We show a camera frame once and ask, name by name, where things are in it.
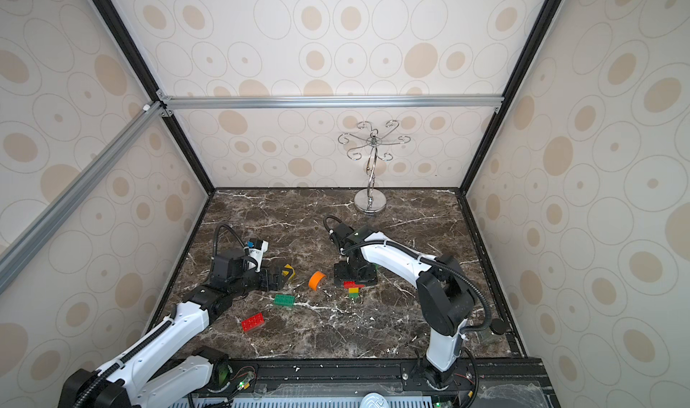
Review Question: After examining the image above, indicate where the chrome hook stand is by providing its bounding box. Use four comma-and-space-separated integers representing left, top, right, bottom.
337, 120, 411, 215

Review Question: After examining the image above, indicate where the green long lego front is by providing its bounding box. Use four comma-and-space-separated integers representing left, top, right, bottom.
273, 294, 295, 307

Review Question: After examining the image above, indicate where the orange round lego piece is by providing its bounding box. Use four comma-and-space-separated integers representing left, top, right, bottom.
308, 271, 326, 291

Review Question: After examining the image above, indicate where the red long lego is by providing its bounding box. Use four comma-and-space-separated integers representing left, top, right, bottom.
342, 281, 364, 289
241, 313, 265, 333

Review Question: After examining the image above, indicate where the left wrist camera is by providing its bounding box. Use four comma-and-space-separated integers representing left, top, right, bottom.
247, 238, 269, 272

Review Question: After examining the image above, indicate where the horizontal aluminium rail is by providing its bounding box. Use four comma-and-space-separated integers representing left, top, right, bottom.
163, 95, 503, 110

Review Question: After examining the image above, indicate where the left slanted aluminium rail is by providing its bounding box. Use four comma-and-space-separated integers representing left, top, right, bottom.
1, 102, 163, 291

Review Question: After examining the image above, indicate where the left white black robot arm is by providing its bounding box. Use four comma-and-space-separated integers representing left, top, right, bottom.
59, 242, 295, 407

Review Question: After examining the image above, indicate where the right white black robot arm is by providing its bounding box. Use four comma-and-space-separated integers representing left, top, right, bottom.
326, 222, 492, 382

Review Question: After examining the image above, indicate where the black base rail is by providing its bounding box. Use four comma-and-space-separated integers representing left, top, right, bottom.
198, 358, 562, 408

